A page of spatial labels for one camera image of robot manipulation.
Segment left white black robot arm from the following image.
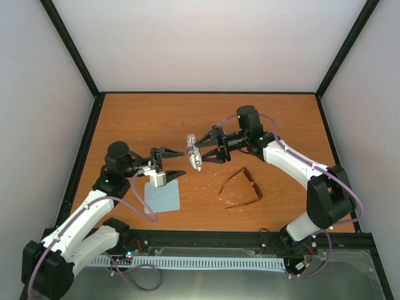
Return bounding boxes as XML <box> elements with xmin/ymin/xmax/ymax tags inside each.
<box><xmin>21</xmin><ymin>141</ymin><xmax>185</xmax><ymax>299</ymax></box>

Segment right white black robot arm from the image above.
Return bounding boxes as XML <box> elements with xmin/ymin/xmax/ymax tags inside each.
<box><xmin>187</xmin><ymin>106</ymin><xmax>361</xmax><ymax>251</ymax></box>

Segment flag newsprint glasses case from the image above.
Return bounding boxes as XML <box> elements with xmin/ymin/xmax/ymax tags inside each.
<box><xmin>186</xmin><ymin>134</ymin><xmax>202</xmax><ymax>171</ymax></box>

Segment black aluminium front rail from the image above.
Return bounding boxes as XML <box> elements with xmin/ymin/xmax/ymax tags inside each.
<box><xmin>111</xmin><ymin>229</ymin><xmax>375</xmax><ymax>253</ymax></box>

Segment black frame post left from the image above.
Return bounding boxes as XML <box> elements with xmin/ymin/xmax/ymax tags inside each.
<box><xmin>39</xmin><ymin>0</ymin><xmax>100</xmax><ymax>98</ymax></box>

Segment light blue slotted cable duct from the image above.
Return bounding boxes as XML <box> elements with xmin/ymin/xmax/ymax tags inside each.
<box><xmin>86</xmin><ymin>253</ymin><xmax>287</xmax><ymax>271</ymax></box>

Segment light blue cleaning cloth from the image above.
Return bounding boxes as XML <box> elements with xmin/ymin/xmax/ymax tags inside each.
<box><xmin>144</xmin><ymin>179</ymin><xmax>181</xmax><ymax>213</ymax></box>

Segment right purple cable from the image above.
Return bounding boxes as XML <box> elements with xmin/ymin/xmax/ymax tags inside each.
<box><xmin>218</xmin><ymin>112</ymin><xmax>365</xmax><ymax>279</ymax></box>

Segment black frame post right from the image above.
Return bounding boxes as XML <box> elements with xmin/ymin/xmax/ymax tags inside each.
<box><xmin>315</xmin><ymin>0</ymin><xmax>380</xmax><ymax>100</ymax></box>

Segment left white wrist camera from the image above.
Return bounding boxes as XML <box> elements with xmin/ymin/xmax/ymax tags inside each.
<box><xmin>142</xmin><ymin>166</ymin><xmax>167</xmax><ymax>188</ymax></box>

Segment black frame post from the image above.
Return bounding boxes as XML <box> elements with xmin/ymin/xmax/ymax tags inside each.
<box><xmin>39</xmin><ymin>0</ymin><xmax>100</xmax><ymax>98</ymax></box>
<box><xmin>315</xmin><ymin>0</ymin><xmax>380</xmax><ymax>100</ymax></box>

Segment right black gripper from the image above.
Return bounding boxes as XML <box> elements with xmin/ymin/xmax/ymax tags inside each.
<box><xmin>194</xmin><ymin>127</ymin><xmax>248</xmax><ymax>164</ymax></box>

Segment brown tinted sunglasses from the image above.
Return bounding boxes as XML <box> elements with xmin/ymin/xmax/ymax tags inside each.
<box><xmin>218</xmin><ymin>167</ymin><xmax>263</xmax><ymax>210</ymax></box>

